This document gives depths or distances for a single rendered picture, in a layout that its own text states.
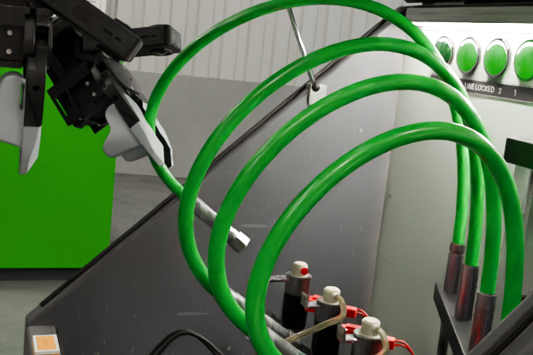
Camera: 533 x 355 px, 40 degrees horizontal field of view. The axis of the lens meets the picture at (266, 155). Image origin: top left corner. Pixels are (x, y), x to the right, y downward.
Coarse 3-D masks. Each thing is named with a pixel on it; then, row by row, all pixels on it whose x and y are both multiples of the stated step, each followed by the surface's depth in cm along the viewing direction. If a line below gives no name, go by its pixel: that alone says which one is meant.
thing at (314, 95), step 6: (288, 12) 107; (294, 18) 107; (294, 24) 107; (294, 30) 108; (300, 36) 108; (300, 42) 108; (300, 48) 108; (306, 54) 109; (312, 72) 109; (312, 78) 109; (306, 84) 111; (312, 84) 109; (318, 84) 110; (312, 90) 110; (318, 90) 110; (324, 90) 110; (312, 96) 110; (318, 96) 110; (324, 96) 110; (312, 102) 110
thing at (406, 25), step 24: (288, 0) 82; (312, 0) 82; (336, 0) 82; (360, 0) 82; (240, 24) 83; (408, 24) 82; (192, 48) 83; (432, 48) 82; (168, 72) 84; (456, 120) 83; (456, 144) 84; (456, 216) 85; (456, 240) 85
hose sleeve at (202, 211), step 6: (180, 198) 86; (198, 198) 86; (198, 204) 86; (204, 204) 86; (198, 210) 86; (204, 210) 86; (210, 210) 86; (198, 216) 86; (204, 216) 86; (210, 216) 86; (204, 222) 86; (210, 222) 86; (234, 228) 87; (228, 234) 86; (234, 234) 86; (228, 240) 86
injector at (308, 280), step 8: (288, 272) 80; (296, 280) 78; (304, 280) 78; (288, 288) 79; (296, 288) 78; (304, 288) 78; (288, 296) 79; (296, 296) 78; (288, 304) 79; (296, 304) 78; (272, 312) 79; (288, 312) 79; (296, 312) 79; (304, 312) 79; (280, 320) 79; (288, 320) 79; (296, 320) 79; (304, 320) 79; (288, 328) 79; (296, 328) 79; (304, 328) 80
